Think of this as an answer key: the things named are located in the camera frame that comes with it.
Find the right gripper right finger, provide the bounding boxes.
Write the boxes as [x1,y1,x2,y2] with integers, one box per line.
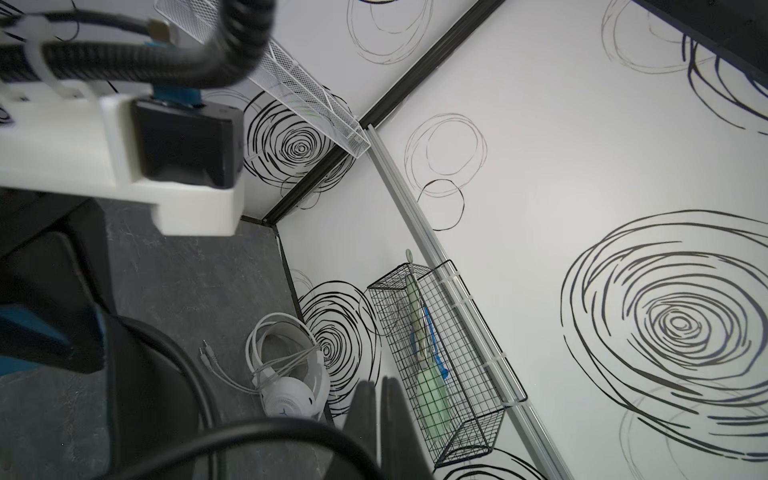
[380,377,433,480]

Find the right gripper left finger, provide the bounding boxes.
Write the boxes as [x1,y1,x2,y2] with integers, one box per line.
[324,381,380,479]

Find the white headphones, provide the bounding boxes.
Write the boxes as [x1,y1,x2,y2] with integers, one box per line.
[245,312,330,419]

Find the black headphones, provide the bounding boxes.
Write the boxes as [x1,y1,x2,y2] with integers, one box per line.
[1,191,221,473]

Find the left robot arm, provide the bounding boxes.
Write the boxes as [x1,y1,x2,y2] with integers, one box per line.
[42,1,276,89]

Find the items in wire basket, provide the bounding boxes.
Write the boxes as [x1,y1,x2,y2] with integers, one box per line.
[405,249,452,441]

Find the black wire basket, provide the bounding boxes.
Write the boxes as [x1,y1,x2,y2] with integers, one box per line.
[367,260,528,468]

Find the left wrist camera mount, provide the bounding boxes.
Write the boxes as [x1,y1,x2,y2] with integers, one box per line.
[0,14,247,238]

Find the clear acrylic wall shelf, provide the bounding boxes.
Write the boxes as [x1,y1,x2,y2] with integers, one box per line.
[154,0,370,158]

